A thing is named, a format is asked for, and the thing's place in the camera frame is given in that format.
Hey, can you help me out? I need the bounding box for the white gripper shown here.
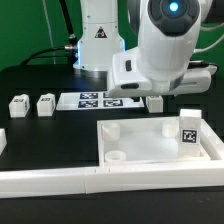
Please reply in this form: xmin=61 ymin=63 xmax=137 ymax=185
xmin=107 ymin=48 xmax=218 ymax=98

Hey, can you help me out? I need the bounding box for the white square tabletop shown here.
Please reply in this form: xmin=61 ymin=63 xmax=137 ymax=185
xmin=97 ymin=117 xmax=216 ymax=166

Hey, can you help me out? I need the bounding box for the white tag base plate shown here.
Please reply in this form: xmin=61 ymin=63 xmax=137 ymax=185
xmin=56 ymin=91 xmax=144 ymax=111

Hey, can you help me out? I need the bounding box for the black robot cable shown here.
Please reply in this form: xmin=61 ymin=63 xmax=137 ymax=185
xmin=19 ymin=0 xmax=79 ymax=66

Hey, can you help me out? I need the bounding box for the white obstacle right wall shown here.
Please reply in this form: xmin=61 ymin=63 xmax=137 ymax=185
xmin=201 ymin=120 xmax=224 ymax=161

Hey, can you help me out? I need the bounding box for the white obstacle wall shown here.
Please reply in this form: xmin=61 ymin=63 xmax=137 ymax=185
xmin=0 ymin=161 xmax=224 ymax=198
xmin=0 ymin=129 xmax=7 ymax=155
xmin=201 ymin=120 xmax=224 ymax=161

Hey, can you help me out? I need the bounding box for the white obstacle left wall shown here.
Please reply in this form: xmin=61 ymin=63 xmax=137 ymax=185
xmin=0 ymin=129 xmax=7 ymax=155

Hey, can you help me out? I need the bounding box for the white obstacle front wall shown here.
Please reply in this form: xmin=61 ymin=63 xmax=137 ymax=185
xmin=0 ymin=161 xmax=224 ymax=198

